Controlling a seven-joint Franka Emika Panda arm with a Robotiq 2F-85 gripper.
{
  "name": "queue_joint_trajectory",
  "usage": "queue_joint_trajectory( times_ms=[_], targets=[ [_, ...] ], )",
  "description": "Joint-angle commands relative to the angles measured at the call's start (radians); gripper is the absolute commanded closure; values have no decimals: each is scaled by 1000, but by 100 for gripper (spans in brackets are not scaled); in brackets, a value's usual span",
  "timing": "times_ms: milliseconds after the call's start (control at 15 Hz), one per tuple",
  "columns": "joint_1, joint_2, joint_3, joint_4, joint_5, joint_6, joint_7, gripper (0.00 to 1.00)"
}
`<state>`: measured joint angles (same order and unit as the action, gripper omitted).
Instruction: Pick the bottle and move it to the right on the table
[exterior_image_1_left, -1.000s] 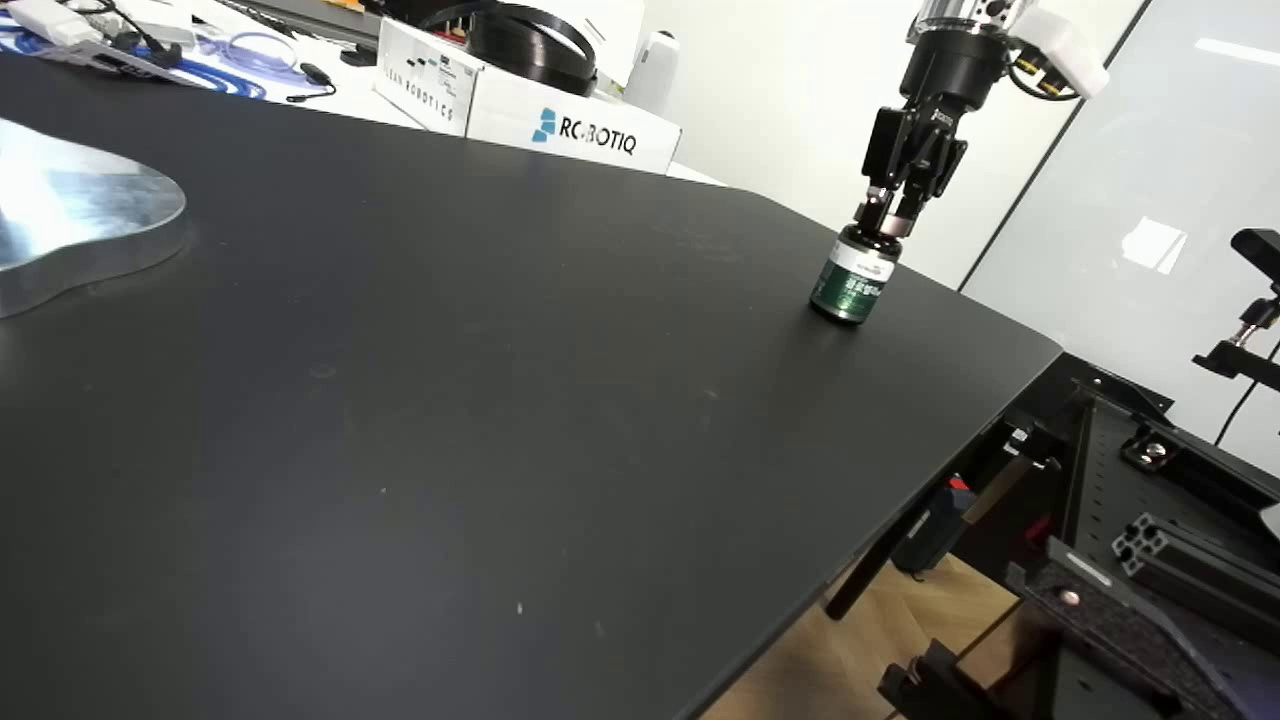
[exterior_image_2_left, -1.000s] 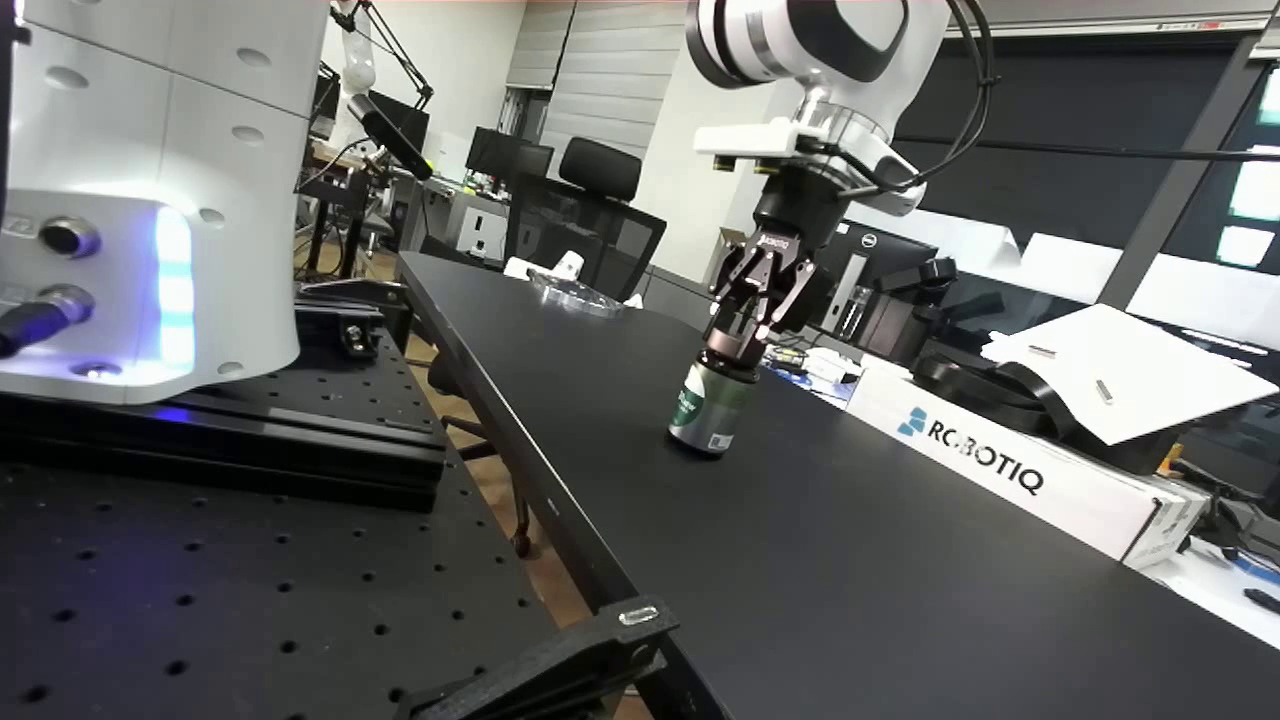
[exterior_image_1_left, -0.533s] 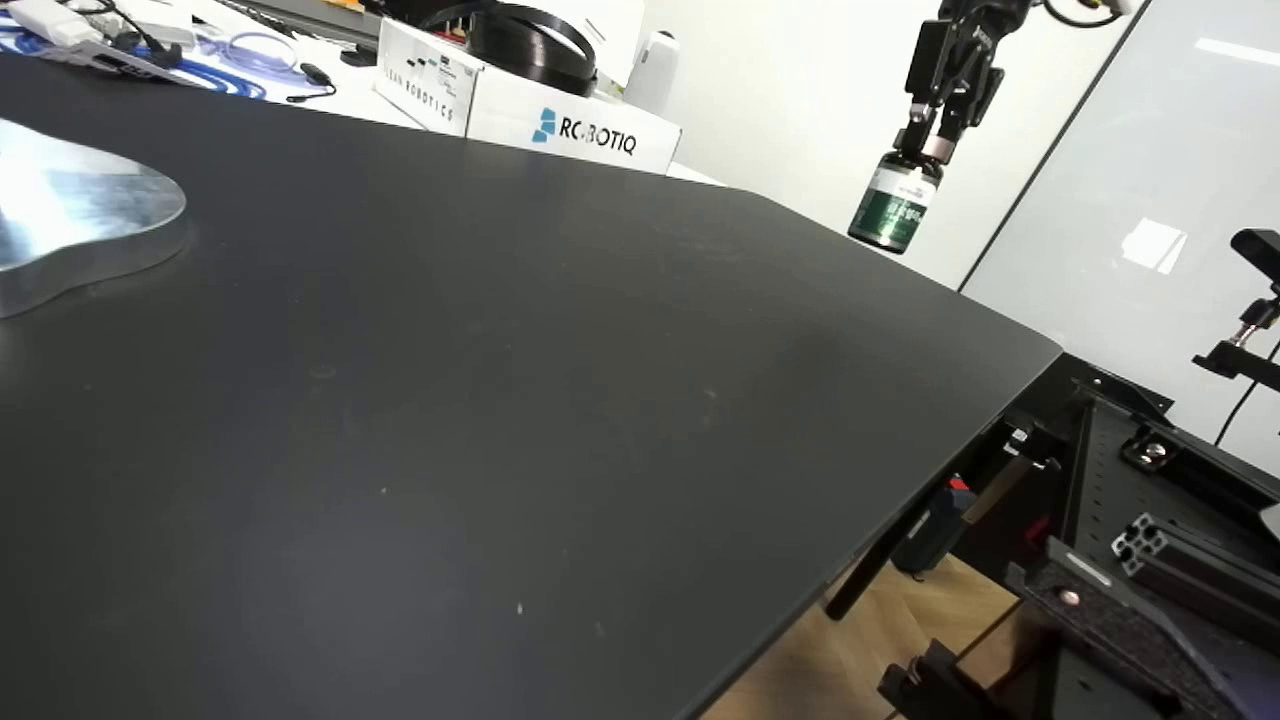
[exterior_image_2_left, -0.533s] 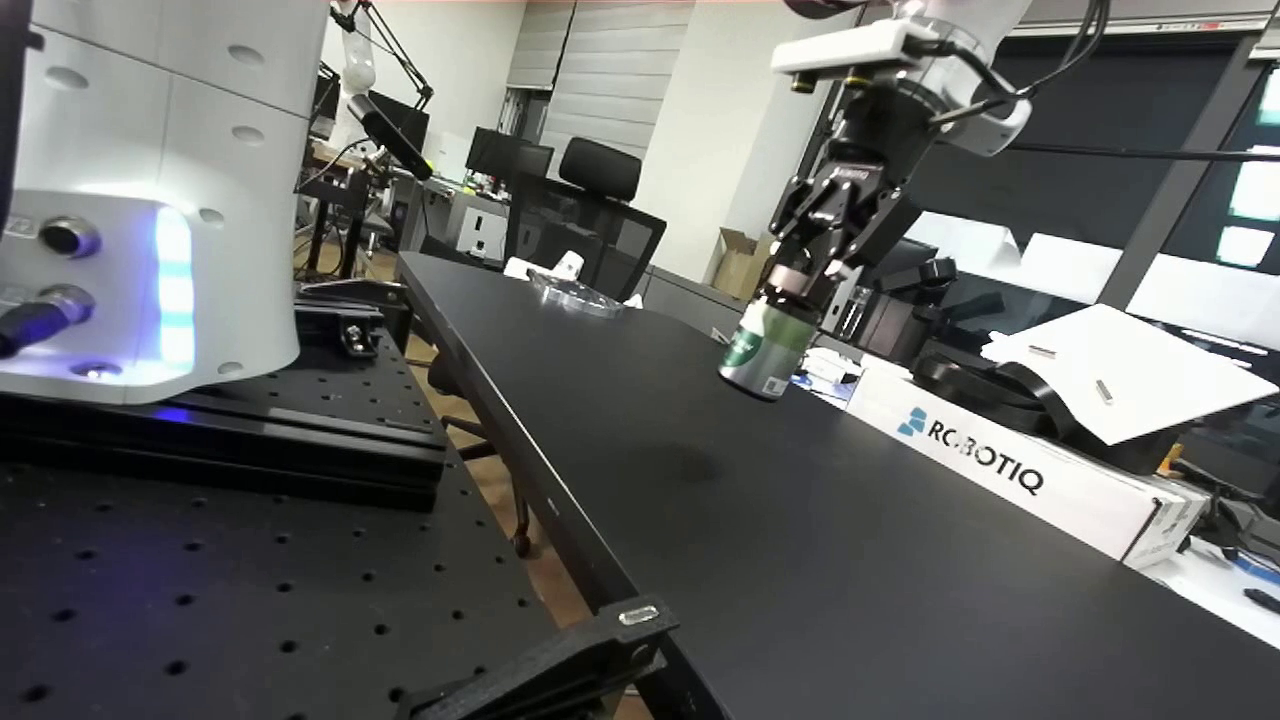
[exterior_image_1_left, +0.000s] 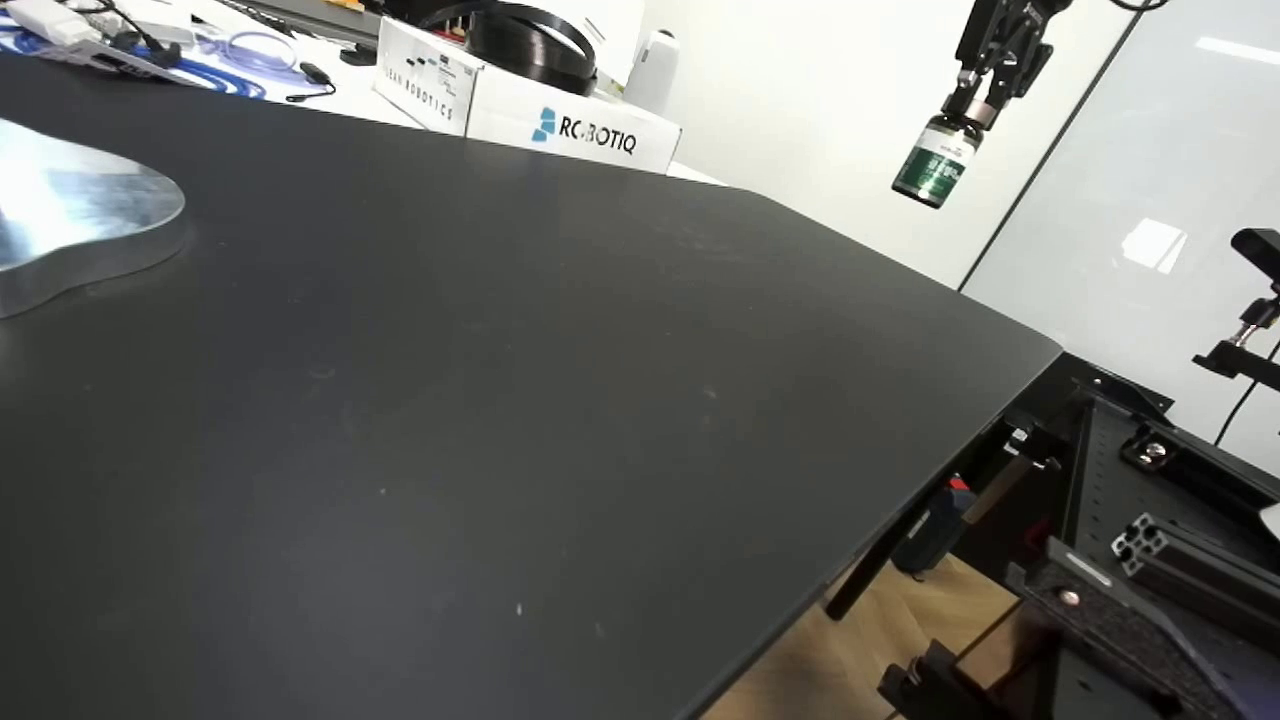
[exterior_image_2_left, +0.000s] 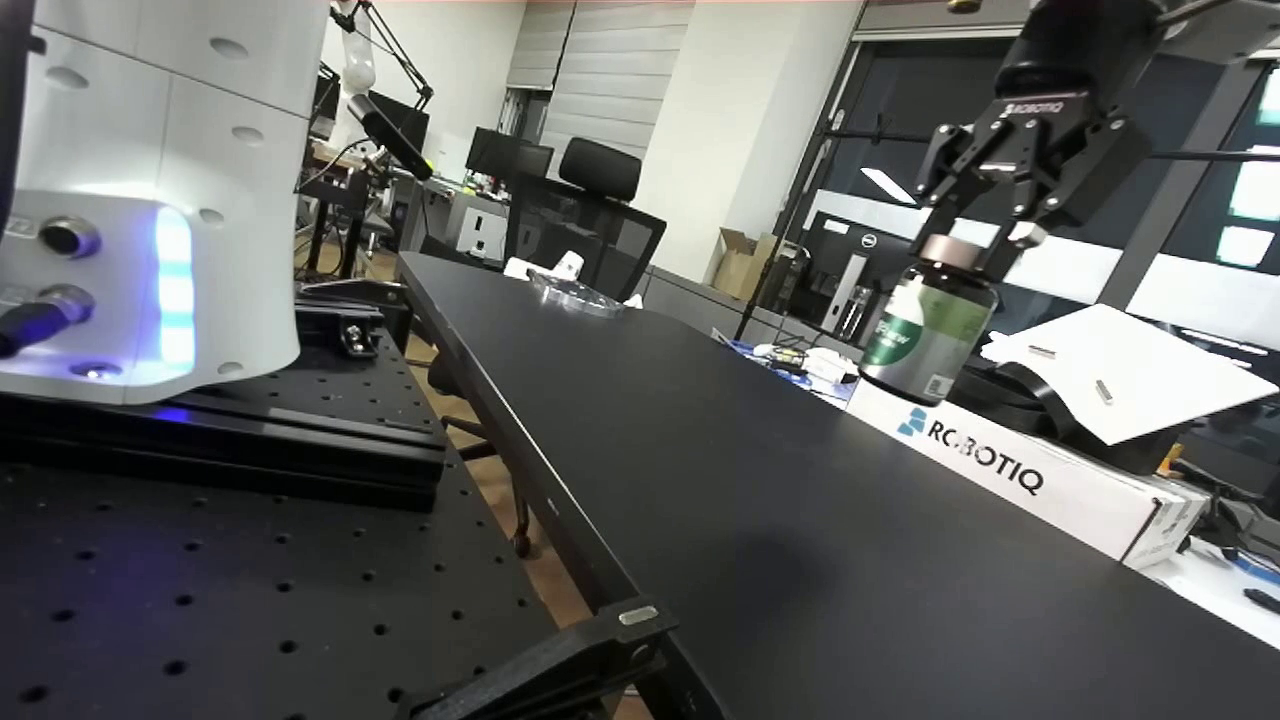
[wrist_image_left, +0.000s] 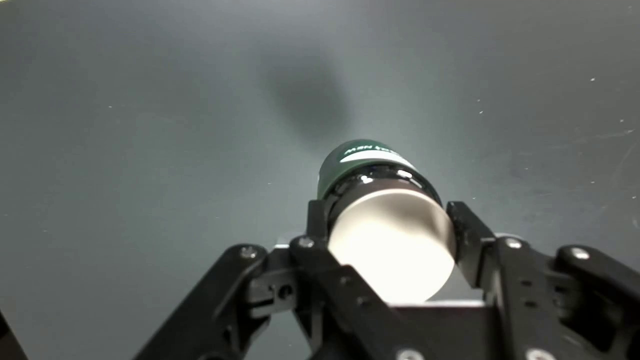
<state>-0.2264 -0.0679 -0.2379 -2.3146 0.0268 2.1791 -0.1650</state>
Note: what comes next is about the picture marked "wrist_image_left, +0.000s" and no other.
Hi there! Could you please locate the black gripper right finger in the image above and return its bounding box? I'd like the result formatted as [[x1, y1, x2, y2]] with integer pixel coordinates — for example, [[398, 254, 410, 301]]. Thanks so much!
[[443, 200, 640, 360]]

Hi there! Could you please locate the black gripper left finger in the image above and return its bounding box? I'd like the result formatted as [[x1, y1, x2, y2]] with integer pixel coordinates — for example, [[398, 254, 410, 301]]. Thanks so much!
[[132, 199, 395, 360]]

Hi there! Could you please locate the green bottle with dark cap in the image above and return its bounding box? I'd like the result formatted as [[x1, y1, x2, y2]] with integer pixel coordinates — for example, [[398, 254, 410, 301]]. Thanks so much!
[[318, 139, 461, 309]]

